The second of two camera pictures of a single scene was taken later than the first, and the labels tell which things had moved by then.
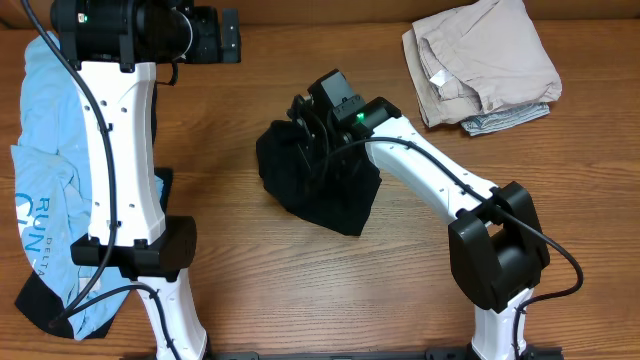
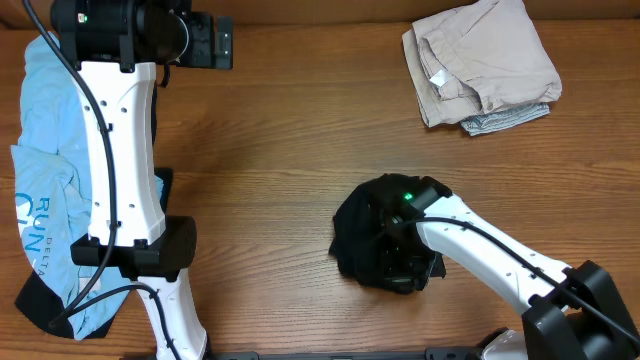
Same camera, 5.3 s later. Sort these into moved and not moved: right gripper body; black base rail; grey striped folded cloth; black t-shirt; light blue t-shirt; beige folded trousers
Moved: black t-shirt; right gripper body
Not moved: grey striped folded cloth; light blue t-shirt; black base rail; beige folded trousers
